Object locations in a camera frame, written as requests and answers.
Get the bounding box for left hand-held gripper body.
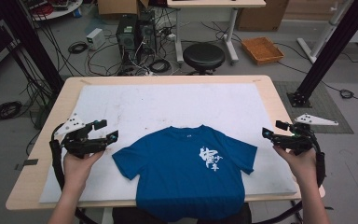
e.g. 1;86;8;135
54;113;108;159

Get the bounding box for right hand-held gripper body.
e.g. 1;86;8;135
272;113;339;156

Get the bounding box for blue t-shirt with white print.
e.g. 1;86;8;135
111;124;258;222

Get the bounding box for person's right hand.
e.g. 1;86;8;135
273;145;320;188

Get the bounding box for person's left hand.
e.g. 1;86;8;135
62;149;105;190

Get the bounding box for grey floor mat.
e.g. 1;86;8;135
273;81;354;135

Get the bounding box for grey tape strip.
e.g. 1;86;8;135
14;158;40;172

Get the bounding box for orange woven basket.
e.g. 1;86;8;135
241;36;285;66

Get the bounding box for person's dark trousers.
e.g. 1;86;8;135
111;203;253;224

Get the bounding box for white power supply box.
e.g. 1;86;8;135
86;27;106;51

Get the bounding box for black computer tower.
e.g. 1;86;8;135
136;10;158;56
116;13;139;67

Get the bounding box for white metal stand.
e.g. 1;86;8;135
296;0;355;63

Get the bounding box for black round stool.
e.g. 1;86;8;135
182;42;227;76

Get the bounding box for large cardboard box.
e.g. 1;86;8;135
236;0;290;33

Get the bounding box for round white table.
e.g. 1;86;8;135
31;0;84;22

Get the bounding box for small cardboard box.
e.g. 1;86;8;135
97;0;150;16

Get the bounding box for white desk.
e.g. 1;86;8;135
166;0;267;65

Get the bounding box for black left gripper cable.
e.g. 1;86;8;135
48;123;98;224

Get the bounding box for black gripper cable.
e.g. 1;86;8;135
48;123;98;224
255;135;327;224

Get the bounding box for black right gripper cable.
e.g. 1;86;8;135
255;135;327;224

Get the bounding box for small black cable coil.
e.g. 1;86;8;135
339;89;355;100
67;41;90;55
148;59;172;75

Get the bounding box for large black cable coil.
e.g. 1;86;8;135
0;100;23;122

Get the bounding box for black metal frame post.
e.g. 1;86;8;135
286;0;358;108
0;0;65;94

